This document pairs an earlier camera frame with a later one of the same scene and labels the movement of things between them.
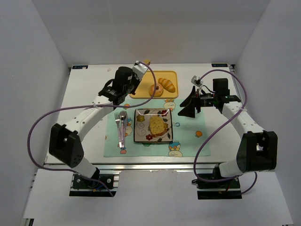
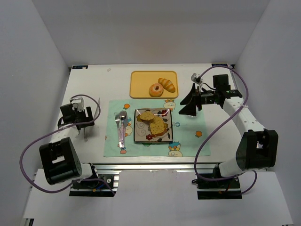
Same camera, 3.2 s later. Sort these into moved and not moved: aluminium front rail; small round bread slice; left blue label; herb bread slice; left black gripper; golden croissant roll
Moved: small round bread slice; left black gripper
Not moved: left blue label; golden croissant roll; aluminium front rail; herb bread slice
